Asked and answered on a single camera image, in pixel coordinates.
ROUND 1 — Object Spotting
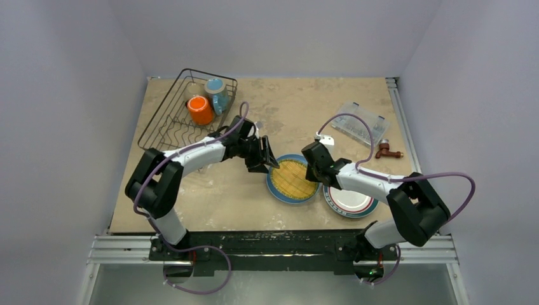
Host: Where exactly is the brown pipe fitting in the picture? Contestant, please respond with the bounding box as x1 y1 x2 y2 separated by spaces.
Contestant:
375 142 404 159

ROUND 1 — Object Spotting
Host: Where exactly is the striped rim white plate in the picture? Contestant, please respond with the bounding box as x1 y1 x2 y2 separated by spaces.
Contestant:
323 186 379 219

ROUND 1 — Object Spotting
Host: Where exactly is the blue butterfly mug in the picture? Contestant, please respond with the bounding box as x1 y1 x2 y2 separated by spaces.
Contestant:
205 78 230 116

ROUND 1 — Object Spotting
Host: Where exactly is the white ceramic bowl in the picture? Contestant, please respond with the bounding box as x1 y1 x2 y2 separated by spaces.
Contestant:
183 82 207 101

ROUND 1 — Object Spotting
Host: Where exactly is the round woven bamboo mat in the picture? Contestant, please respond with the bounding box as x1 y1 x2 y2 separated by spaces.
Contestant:
269 158 318 201

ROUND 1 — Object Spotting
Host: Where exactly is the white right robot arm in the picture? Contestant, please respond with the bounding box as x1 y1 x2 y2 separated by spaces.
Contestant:
301 140 451 259

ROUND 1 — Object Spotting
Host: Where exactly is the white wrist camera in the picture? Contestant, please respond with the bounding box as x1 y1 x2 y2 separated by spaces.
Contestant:
250 121 263 138
315 132 335 154

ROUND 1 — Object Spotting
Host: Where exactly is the clear plastic screw box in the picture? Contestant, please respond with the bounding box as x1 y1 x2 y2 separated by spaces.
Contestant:
331 102 390 147

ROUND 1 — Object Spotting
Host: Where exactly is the black wire dish rack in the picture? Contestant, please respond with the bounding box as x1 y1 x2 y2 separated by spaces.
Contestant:
137 68 238 151

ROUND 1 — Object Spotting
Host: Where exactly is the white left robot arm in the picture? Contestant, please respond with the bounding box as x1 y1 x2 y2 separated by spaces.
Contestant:
125 116 280 260

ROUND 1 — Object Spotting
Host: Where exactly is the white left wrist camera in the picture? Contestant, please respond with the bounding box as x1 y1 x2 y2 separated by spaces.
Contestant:
250 121 263 138

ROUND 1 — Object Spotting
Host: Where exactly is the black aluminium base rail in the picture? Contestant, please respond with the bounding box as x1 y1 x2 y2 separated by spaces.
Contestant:
88 229 458 279

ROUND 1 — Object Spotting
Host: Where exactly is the blue plate with bamboo pattern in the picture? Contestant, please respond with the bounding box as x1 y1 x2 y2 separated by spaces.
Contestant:
266 154 320 205

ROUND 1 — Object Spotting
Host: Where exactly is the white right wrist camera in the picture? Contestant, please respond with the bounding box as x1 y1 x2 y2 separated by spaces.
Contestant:
315 132 335 154

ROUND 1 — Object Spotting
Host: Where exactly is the red translucent cup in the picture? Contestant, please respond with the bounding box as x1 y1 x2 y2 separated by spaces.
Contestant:
186 96 214 125

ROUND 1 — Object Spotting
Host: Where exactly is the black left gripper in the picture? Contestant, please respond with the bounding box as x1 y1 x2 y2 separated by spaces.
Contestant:
237 135 278 173

